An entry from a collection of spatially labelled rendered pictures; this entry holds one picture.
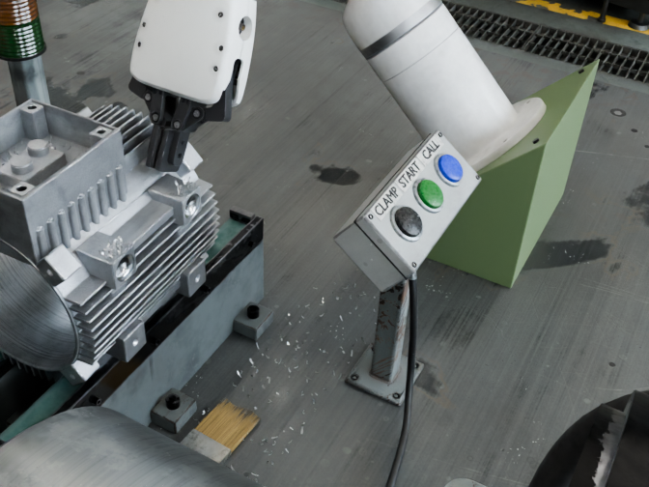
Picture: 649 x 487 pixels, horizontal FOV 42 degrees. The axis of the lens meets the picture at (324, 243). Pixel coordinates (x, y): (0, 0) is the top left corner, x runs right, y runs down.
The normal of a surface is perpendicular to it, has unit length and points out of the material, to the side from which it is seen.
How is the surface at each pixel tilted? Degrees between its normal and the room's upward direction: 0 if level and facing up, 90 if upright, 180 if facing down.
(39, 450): 13
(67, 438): 25
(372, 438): 0
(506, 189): 90
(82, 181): 90
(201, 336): 90
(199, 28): 61
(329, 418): 0
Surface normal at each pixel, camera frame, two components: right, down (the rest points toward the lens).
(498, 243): -0.47, 0.54
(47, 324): 0.18, -0.71
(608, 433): 0.22, -0.92
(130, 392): 0.88, 0.33
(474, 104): 0.23, 0.08
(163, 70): -0.44, 0.18
